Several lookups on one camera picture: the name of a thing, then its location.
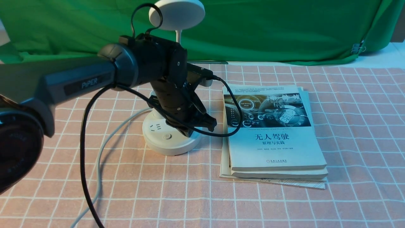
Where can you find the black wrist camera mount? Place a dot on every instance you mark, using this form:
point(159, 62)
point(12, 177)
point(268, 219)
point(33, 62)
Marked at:
point(199, 76)

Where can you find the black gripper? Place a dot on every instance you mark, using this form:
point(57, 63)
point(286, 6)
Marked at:
point(174, 102)

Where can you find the white desk lamp with sockets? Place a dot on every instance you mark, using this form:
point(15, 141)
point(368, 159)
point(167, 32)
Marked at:
point(178, 15)

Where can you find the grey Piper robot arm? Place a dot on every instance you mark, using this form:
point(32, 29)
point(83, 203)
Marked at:
point(31, 91)

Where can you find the metal binder clip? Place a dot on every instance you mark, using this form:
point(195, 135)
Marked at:
point(358, 48)

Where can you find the middle white book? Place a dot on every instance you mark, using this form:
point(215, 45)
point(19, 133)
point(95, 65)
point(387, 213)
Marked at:
point(311, 173)

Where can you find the bottom thin paper booklet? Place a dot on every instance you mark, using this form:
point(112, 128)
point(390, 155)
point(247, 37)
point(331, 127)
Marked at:
point(225, 164)

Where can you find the green backdrop cloth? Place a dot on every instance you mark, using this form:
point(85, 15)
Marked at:
point(301, 32)

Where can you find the top book self-driving cover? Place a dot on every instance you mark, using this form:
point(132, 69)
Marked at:
point(275, 142)

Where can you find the pink checkered tablecloth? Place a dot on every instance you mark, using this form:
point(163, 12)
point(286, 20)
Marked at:
point(358, 118)

